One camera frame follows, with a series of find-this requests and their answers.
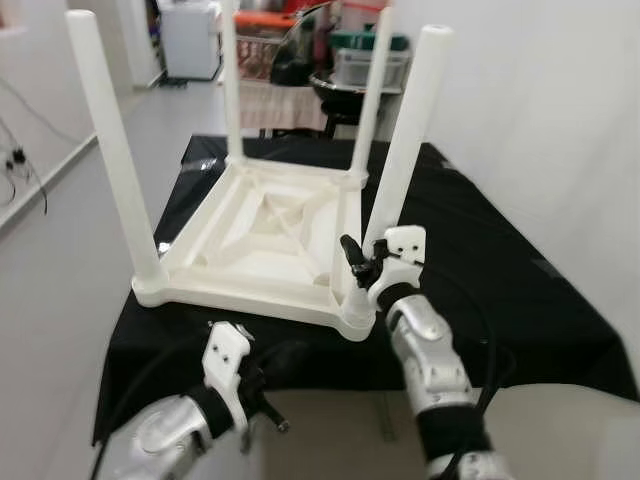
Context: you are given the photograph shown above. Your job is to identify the white plastic children table top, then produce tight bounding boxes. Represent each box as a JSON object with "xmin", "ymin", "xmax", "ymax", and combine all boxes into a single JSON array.
[{"xmin": 132, "ymin": 155, "xmax": 379, "ymax": 343}]

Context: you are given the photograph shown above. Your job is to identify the clear tape patch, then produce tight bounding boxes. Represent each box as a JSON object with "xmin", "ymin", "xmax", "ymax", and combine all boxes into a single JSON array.
[
  {"xmin": 152, "ymin": 235, "xmax": 181, "ymax": 261},
  {"xmin": 530, "ymin": 255, "xmax": 563, "ymax": 279}
]

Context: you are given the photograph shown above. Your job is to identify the box with orange lid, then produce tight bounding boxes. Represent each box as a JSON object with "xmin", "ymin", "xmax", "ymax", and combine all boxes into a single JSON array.
[{"xmin": 235, "ymin": 10, "xmax": 301, "ymax": 81}]

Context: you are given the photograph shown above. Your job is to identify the table with beige cloth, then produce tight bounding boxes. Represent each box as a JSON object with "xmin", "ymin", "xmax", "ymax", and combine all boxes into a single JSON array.
[{"xmin": 238, "ymin": 78, "xmax": 331, "ymax": 133}]

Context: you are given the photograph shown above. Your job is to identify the clear container with green lid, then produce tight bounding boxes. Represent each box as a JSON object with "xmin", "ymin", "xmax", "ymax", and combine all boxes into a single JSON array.
[{"xmin": 332, "ymin": 30, "xmax": 413, "ymax": 86}]

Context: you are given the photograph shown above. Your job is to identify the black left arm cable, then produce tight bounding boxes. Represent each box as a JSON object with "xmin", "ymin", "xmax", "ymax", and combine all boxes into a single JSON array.
[{"xmin": 90, "ymin": 340, "xmax": 216, "ymax": 480}]

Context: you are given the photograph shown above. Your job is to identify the clear plastic wrap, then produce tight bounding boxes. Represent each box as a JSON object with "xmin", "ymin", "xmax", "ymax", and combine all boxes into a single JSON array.
[{"xmin": 180, "ymin": 150, "xmax": 226, "ymax": 176}]

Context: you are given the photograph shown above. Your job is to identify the white fridge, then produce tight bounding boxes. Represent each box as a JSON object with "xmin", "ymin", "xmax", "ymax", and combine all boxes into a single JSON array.
[{"xmin": 160, "ymin": 0, "xmax": 221, "ymax": 81}]

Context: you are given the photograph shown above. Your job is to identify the black wall cables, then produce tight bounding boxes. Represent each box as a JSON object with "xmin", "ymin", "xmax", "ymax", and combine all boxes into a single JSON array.
[{"xmin": 0, "ymin": 80, "xmax": 49, "ymax": 216}]

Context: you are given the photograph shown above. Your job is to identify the black bag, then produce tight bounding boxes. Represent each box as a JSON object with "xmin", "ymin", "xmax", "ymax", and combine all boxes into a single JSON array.
[{"xmin": 272, "ymin": 15, "xmax": 331, "ymax": 86}]

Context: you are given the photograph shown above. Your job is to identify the black tablecloth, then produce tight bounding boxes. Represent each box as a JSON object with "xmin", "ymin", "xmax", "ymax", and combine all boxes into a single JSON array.
[{"xmin": 92, "ymin": 135, "xmax": 640, "ymax": 446}]

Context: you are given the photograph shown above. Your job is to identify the black metal table frame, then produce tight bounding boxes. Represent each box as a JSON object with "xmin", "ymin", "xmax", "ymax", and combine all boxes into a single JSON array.
[{"xmin": 375, "ymin": 392, "xmax": 396, "ymax": 443}]

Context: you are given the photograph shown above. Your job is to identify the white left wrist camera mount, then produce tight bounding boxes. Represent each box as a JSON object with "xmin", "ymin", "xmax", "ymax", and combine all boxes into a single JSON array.
[{"xmin": 202, "ymin": 322, "xmax": 253, "ymax": 433}]

